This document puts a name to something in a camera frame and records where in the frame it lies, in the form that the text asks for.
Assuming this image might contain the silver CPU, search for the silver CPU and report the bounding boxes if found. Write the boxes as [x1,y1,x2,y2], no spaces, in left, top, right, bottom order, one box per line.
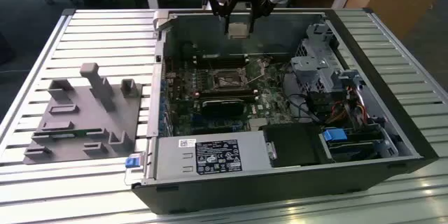
[226,21,253,40]

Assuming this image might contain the CPU socket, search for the CPU socket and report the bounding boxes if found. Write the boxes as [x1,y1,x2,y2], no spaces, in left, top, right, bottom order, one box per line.
[208,68,249,90]

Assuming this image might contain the grey metal drive cage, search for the grey metal drive cage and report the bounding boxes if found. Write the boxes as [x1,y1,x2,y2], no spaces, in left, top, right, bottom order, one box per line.
[289,23,365,93]

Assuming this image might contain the green motherboard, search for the green motherboard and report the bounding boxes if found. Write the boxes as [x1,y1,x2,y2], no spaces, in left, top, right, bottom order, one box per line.
[162,50,290,137]

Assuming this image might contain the black heatsink block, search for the black heatsink block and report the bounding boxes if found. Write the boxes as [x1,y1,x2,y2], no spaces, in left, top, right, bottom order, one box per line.
[201,99,246,118]

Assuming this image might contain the small silver heatsink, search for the small silver heatsink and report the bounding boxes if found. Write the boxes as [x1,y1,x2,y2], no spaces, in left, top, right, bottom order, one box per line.
[248,118,268,131]

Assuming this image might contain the black plastic shroud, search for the black plastic shroud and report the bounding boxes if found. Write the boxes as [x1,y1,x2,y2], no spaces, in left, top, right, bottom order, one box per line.
[260,124,333,168]

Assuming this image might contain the blue disk carrier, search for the blue disk carrier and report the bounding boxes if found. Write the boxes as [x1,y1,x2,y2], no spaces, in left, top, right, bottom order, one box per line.
[324,128,346,142]

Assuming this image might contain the black disk drive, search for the black disk drive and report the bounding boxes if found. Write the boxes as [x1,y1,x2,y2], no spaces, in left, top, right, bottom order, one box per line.
[328,140,382,162]

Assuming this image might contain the green RAM stick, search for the green RAM stick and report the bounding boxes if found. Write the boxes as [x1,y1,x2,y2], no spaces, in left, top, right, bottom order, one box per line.
[34,129,104,137]

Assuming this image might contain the grey power supply unit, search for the grey power supply unit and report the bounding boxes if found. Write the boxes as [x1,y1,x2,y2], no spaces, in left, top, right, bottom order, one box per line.
[153,131,272,180]

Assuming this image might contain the grey parts rack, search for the grey parts rack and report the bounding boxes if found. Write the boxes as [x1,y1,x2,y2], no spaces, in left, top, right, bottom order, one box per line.
[21,62,144,166]

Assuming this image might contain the blue case latch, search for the blue case latch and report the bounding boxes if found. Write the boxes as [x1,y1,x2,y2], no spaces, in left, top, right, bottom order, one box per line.
[124,153,146,169]

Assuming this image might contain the black PC case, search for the black PC case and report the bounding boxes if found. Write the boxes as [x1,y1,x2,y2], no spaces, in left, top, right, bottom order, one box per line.
[130,8,440,216]

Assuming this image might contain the coloured power wire bundle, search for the coloured power wire bundle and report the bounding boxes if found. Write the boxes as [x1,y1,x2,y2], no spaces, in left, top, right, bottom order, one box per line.
[325,84,372,130]

